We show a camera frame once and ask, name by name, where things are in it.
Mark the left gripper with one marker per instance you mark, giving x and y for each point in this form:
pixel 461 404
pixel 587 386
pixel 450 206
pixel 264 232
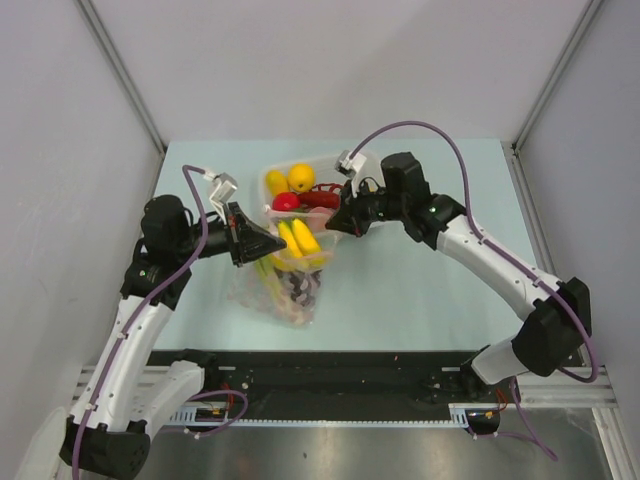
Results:
pixel 248 240

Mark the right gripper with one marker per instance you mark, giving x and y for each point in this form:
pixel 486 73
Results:
pixel 350 217

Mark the white green celery stalk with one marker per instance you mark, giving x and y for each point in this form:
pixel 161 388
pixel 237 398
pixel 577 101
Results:
pixel 275 289

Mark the yellow banana bunch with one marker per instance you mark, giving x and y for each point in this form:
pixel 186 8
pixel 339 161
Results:
pixel 299 239

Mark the clear zip top bag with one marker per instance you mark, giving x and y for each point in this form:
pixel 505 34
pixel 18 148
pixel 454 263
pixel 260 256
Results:
pixel 248 291

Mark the purple grape bunch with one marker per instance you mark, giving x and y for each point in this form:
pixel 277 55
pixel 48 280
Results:
pixel 302 287

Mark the pink peach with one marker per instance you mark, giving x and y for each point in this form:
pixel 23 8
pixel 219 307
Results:
pixel 318 217

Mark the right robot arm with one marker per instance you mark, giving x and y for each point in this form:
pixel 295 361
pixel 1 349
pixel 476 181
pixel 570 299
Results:
pixel 555 314

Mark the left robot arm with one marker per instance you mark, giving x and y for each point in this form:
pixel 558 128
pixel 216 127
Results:
pixel 110 428

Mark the red crayfish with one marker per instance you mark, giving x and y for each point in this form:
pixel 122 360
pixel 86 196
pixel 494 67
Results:
pixel 326 195

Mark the white plastic basket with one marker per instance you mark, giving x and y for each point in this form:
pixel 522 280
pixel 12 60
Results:
pixel 324 173

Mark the red tomato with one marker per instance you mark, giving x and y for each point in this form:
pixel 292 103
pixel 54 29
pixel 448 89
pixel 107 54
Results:
pixel 285 202

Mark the yellow orange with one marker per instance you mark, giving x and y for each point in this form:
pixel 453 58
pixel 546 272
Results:
pixel 301 177

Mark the yellow lemon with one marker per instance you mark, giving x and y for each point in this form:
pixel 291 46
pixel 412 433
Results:
pixel 276 183

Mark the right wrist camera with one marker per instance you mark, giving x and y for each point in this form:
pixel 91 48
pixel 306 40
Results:
pixel 352 166

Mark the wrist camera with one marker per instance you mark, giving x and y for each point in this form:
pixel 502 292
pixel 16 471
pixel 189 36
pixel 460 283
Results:
pixel 352 166
pixel 222 187

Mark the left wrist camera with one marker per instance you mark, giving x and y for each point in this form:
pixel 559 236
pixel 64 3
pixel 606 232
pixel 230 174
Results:
pixel 222 187

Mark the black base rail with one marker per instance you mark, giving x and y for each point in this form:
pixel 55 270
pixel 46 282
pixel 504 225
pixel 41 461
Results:
pixel 371 387

